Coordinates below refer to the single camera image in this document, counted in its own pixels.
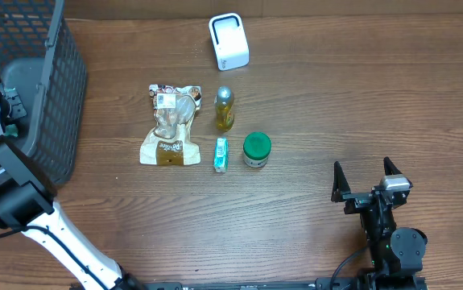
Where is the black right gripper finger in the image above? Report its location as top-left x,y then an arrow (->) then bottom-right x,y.
331,161 -> 351,202
383,156 -> 402,176

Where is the green-capped white bottle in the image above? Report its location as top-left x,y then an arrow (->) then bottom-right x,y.
242,132 -> 271,168

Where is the small teal white box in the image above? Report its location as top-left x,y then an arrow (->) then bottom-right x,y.
213,137 -> 229,173

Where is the yellow Vim dish soap bottle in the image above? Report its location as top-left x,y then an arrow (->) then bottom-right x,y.
214,86 -> 235,131

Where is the cream brown bread bag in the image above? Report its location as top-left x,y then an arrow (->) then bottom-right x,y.
139,84 -> 202,166

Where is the light teal snack packet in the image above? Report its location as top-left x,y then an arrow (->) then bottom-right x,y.
4,88 -> 20,138

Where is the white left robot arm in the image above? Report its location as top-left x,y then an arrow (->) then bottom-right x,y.
0,78 -> 143,290

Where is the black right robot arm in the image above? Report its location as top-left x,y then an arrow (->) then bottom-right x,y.
329,157 -> 428,289

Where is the white barcode scanner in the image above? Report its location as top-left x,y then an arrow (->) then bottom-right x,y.
209,13 -> 250,71

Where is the dark grey plastic basket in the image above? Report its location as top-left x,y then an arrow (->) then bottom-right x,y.
0,0 -> 87,184

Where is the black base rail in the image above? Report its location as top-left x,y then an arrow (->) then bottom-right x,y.
143,277 -> 428,290

